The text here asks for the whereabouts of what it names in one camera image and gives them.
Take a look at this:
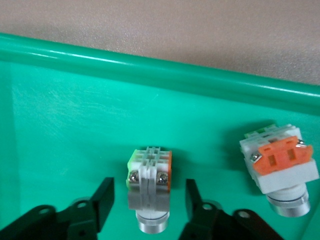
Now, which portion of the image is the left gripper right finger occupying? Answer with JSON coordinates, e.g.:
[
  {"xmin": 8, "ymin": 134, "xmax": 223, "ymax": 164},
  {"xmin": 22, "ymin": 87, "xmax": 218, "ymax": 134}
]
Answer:
[{"xmin": 179, "ymin": 178, "xmax": 286, "ymax": 240}]

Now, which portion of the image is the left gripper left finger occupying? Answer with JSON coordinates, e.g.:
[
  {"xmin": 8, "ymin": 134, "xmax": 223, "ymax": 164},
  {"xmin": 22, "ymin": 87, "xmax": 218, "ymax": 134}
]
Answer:
[{"xmin": 0, "ymin": 176, "xmax": 116, "ymax": 240}]

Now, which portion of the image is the green button white block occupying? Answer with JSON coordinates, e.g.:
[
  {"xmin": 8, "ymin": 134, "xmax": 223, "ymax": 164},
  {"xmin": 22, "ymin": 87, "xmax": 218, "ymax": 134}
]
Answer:
[{"xmin": 126, "ymin": 145, "xmax": 174, "ymax": 235}]

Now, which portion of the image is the green plastic tray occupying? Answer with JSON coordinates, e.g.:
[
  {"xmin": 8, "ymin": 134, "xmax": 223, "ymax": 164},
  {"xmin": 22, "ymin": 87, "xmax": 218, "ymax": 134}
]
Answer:
[{"xmin": 0, "ymin": 32, "xmax": 320, "ymax": 240}]

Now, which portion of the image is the green button orange cover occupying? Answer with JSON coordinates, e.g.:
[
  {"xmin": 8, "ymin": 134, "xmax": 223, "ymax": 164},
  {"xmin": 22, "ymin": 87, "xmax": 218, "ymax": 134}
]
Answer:
[{"xmin": 238, "ymin": 123, "xmax": 315, "ymax": 217}]

